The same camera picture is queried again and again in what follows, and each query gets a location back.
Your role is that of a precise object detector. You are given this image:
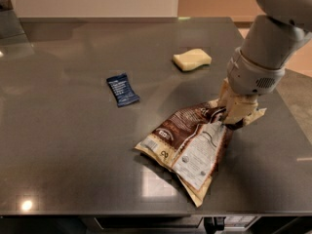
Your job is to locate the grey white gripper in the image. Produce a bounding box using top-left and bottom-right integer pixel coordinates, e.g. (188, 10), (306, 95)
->
(217, 48), (285, 124)

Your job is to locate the brown chip bag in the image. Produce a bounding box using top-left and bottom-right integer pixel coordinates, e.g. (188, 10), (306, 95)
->
(134, 98), (267, 209)

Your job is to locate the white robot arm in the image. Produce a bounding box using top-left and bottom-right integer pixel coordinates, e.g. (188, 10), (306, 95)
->
(217, 0), (312, 125)

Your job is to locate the blue rxbar wrapper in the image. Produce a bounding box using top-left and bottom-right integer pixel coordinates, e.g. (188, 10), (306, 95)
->
(106, 73), (139, 107)

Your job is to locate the yellow sponge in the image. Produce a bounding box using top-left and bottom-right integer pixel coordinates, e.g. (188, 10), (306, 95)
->
(173, 49), (212, 72)

